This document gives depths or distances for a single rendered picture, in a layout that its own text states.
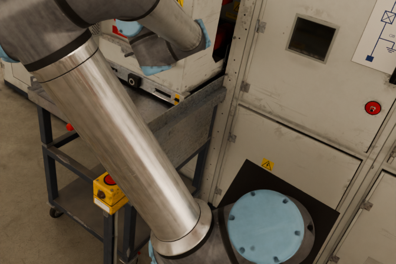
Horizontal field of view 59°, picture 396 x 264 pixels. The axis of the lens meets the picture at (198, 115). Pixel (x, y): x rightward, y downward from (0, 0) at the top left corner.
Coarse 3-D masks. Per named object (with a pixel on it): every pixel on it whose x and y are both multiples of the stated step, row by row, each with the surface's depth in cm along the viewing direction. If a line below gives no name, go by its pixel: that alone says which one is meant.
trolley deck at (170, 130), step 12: (36, 96) 148; (48, 96) 146; (132, 96) 156; (144, 96) 158; (156, 96) 160; (216, 96) 167; (48, 108) 146; (144, 108) 150; (156, 108) 151; (168, 108) 152; (192, 108) 155; (204, 108) 161; (144, 120) 142; (180, 120) 146; (192, 120) 155; (156, 132) 137; (168, 132) 140
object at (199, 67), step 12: (204, 0) 133; (216, 0) 141; (192, 12) 130; (204, 12) 137; (216, 12) 146; (204, 24) 141; (216, 24) 150; (192, 60) 145; (204, 60) 155; (192, 72) 150; (204, 72) 160; (216, 72) 172; (192, 84) 155
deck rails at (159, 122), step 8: (32, 80) 146; (216, 80) 167; (32, 88) 148; (40, 88) 150; (208, 88) 163; (216, 88) 172; (192, 96) 152; (200, 96) 160; (208, 96) 166; (176, 104) 143; (184, 104) 149; (192, 104) 156; (168, 112) 140; (176, 112) 146; (184, 112) 151; (152, 120) 132; (160, 120) 137; (168, 120) 142; (152, 128) 134; (160, 128) 139
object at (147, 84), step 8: (112, 64) 164; (120, 72) 163; (128, 72) 160; (136, 72) 159; (144, 80) 156; (152, 80) 155; (144, 88) 158; (152, 88) 156; (160, 88) 153; (168, 88) 151; (168, 96) 152; (184, 96) 148
